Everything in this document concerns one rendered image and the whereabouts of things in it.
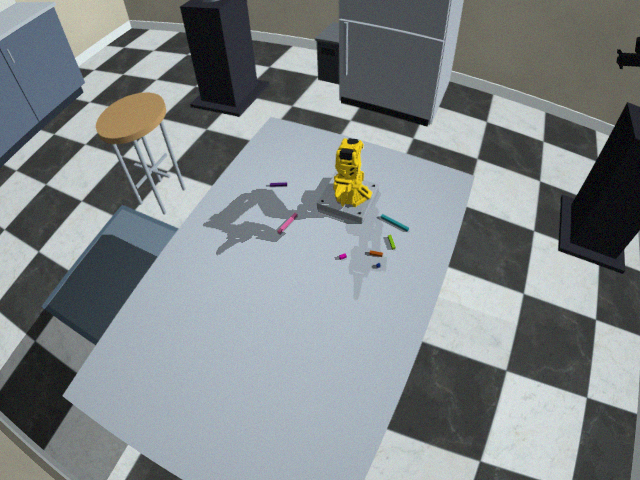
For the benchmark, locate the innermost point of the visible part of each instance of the turquoise rod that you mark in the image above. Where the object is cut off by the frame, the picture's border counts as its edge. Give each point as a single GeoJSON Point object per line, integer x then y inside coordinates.
{"type": "Point", "coordinates": [395, 223]}

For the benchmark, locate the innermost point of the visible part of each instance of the pink rod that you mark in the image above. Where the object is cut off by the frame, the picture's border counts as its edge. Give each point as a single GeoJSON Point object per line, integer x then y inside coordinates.
{"type": "Point", "coordinates": [283, 227]}

